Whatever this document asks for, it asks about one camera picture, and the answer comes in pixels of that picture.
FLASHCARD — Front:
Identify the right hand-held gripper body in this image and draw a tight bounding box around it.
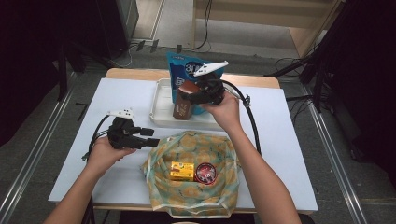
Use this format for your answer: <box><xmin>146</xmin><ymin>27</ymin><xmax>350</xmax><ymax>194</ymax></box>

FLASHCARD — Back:
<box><xmin>192</xmin><ymin>60</ymin><xmax>229</xmax><ymax>105</ymax></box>

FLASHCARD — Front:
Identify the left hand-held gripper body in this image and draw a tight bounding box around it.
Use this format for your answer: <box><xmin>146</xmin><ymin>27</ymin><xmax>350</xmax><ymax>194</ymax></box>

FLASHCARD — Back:
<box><xmin>106</xmin><ymin>108</ymin><xmax>138</xmax><ymax>150</ymax></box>

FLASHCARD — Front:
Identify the brown rectangular box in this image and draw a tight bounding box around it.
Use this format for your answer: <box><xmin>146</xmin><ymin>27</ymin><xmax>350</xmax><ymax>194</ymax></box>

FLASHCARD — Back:
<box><xmin>172</xmin><ymin>81</ymin><xmax>201</xmax><ymax>121</ymax></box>

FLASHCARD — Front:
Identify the white plastic tray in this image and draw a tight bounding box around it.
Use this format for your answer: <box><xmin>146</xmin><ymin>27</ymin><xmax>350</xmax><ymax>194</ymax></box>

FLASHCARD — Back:
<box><xmin>148</xmin><ymin>77</ymin><xmax>237</xmax><ymax>132</ymax></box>

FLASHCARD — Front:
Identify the blue snack bag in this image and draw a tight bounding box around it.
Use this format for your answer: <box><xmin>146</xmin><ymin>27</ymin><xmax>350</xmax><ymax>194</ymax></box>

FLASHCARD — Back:
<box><xmin>165</xmin><ymin>50</ymin><xmax>226</xmax><ymax>116</ymax></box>

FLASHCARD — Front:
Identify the yellow snack packet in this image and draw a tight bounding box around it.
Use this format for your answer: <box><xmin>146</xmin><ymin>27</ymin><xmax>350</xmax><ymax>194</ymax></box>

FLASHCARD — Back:
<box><xmin>169</xmin><ymin>161</ymin><xmax>195</xmax><ymax>182</ymax></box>

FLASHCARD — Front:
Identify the lemon print shopping bag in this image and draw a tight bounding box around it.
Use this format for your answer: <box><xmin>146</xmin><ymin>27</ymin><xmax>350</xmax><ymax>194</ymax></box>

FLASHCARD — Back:
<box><xmin>141</xmin><ymin>130</ymin><xmax>241</xmax><ymax>219</ymax></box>

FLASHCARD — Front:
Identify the person's right hand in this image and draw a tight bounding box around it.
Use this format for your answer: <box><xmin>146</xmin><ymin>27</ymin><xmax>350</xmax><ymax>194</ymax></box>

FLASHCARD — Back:
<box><xmin>200</xmin><ymin>92</ymin><xmax>242</xmax><ymax>132</ymax></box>

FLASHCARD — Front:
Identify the person's left hand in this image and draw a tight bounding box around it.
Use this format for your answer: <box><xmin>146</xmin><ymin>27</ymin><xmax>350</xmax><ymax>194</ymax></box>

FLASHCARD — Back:
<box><xmin>88</xmin><ymin>136</ymin><xmax>137</xmax><ymax>175</ymax></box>

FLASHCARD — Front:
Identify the black can with red lid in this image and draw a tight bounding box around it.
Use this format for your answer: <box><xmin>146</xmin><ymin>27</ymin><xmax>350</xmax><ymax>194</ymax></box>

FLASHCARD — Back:
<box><xmin>194</xmin><ymin>161</ymin><xmax>218</xmax><ymax>186</ymax></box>

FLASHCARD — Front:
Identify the black stand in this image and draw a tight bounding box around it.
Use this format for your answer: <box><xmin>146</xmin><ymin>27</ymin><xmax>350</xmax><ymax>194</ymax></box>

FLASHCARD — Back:
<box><xmin>263</xmin><ymin>52</ymin><xmax>326</xmax><ymax>114</ymax></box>
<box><xmin>56</xmin><ymin>43</ymin><xmax>88</xmax><ymax>102</ymax></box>

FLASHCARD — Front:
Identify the wooden shelf unit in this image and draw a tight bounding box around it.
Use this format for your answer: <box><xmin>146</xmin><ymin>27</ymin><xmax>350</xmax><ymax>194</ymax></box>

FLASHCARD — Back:
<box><xmin>191</xmin><ymin>0</ymin><xmax>347</xmax><ymax>59</ymax></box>

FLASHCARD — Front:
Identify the dark cabinet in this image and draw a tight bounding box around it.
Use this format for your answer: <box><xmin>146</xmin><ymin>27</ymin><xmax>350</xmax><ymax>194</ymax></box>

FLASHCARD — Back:
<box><xmin>96</xmin><ymin>0</ymin><xmax>140</xmax><ymax>60</ymax></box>

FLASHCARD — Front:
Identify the left hand-held gripper cable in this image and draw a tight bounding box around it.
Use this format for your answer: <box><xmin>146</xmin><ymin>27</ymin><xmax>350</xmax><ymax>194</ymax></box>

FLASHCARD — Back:
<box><xmin>82</xmin><ymin>114</ymin><xmax>111</xmax><ymax>162</ymax></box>

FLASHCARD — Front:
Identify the hand-held gripper cable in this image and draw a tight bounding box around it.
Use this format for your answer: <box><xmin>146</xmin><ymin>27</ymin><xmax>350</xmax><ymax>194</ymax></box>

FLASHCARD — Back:
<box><xmin>218</xmin><ymin>78</ymin><xmax>262</xmax><ymax>156</ymax></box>
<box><xmin>82</xmin><ymin>114</ymin><xmax>111</xmax><ymax>162</ymax></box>

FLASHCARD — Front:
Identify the right hand-held gripper cable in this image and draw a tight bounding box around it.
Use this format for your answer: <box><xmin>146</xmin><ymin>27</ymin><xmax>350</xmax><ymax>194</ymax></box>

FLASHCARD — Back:
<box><xmin>218</xmin><ymin>78</ymin><xmax>262</xmax><ymax>156</ymax></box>

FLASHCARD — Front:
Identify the black hanging cable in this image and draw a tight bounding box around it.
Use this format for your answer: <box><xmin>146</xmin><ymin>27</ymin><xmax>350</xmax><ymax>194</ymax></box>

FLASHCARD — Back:
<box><xmin>190</xmin><ymin>0</ymin><xmax>213</xmax><ymax>52</ymax></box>

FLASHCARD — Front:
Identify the metal floor rail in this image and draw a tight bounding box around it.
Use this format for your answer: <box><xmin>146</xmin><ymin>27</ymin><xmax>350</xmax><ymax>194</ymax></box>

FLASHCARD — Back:
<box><xmin>306</xmin><ymin>99</ymin><xmax>369</xmax><ymax>224</ymax></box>
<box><xmin>0</xmin><ymin>71</ymin><xmax>78</xmax><ymax>224</ymax></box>

